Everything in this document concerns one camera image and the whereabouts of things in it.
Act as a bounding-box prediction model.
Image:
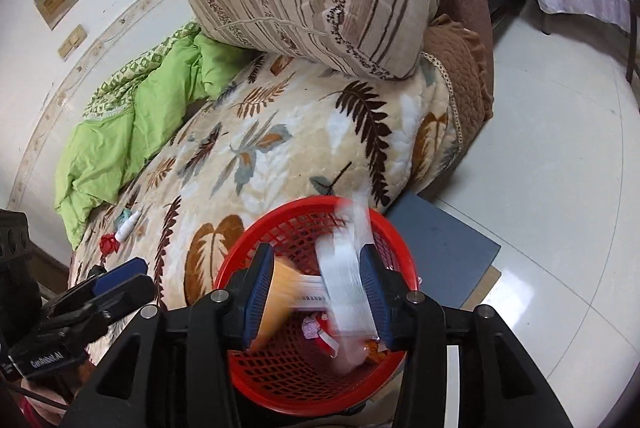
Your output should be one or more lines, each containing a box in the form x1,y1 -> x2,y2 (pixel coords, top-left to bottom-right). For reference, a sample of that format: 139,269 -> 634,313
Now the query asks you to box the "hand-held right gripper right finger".
358,243 -> 573,428

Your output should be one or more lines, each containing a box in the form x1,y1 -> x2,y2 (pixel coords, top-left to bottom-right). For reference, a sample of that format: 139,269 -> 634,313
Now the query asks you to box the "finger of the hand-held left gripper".
50,257 -> 149,310
30,275 -> 157,350

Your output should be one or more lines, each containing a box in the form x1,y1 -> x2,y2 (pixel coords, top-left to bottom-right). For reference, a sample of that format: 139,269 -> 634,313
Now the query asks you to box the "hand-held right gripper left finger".
70,243 -> 276,428

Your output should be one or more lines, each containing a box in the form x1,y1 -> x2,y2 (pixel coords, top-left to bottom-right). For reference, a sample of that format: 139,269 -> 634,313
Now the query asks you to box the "small orange box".
250,258 -> 326,350

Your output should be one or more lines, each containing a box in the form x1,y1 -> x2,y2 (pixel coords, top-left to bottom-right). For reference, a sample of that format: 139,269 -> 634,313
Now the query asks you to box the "white medicine box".
315,193 -> 386,344

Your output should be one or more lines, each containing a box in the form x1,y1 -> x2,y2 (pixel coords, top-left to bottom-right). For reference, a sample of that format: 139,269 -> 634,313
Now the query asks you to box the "red plastic basket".
212,195 -> 421,416

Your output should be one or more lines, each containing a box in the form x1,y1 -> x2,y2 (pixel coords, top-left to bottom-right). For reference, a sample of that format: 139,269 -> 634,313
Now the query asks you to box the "white tube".
115,214 -> 142,242

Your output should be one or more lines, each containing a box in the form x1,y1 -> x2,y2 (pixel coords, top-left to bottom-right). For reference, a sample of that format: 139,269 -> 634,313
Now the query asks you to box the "small pink wrapper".
301,315 -> 324,340

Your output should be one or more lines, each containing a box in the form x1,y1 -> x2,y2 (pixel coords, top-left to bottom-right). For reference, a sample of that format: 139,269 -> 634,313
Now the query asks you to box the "red white wrapper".
320,323 -> 352,355

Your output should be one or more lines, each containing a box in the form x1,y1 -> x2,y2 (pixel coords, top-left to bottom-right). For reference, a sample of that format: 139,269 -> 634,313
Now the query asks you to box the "grey flat board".
385,193 -> 502,309

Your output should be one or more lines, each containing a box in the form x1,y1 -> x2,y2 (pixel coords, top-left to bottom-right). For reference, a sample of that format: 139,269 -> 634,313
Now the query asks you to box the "brown cardboard sheet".
462,265 -> 502,309

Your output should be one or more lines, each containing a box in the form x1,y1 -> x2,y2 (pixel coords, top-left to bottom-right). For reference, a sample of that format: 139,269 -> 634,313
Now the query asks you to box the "green quilt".
54,21 -> 253,251

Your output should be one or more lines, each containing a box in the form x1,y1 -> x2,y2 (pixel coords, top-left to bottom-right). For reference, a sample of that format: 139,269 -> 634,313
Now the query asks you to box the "leaf print blanket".
67,53 -> 456,324

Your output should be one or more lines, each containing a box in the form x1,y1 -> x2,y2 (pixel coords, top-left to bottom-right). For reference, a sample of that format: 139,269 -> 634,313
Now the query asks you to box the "brown quilted bed cover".
410,13 -> 493,196

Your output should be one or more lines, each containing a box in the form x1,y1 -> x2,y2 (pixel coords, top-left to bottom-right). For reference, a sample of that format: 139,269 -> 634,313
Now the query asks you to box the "black cable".
0,375 -> 68,409

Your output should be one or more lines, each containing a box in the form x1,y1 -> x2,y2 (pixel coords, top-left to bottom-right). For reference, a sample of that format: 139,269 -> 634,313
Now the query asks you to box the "beige wall switch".
57,24 -> 87,60

